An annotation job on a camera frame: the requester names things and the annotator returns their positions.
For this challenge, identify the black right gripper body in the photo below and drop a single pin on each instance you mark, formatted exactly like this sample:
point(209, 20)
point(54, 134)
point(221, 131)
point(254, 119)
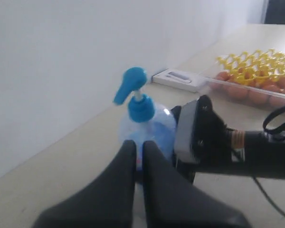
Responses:
point(210, 144)

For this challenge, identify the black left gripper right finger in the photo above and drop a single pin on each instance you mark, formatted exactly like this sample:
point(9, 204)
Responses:
point(172, 202)

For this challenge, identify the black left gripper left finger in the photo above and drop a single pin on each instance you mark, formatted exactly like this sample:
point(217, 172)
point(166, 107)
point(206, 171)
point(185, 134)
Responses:
point(107, 202)

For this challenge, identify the blue pump soap bottle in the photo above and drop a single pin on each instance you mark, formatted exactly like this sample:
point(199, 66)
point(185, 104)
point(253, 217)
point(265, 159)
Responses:
point(145, 120)

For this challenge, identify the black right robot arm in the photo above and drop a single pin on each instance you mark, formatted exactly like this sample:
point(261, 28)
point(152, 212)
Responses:
point(259, 153)

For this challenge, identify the white flat box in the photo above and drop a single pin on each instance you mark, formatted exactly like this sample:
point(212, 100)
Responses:
point(178, 79)

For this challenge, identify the clear egg tray with eggs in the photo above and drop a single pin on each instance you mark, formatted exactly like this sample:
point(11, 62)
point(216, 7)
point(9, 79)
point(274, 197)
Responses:
point(264, 95)

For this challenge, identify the yellow plastic egg rack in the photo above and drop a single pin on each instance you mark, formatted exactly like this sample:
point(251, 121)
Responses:
point(257, 67)

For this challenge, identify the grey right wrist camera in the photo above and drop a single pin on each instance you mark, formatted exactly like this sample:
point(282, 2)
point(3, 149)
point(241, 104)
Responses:
point(183, 144)

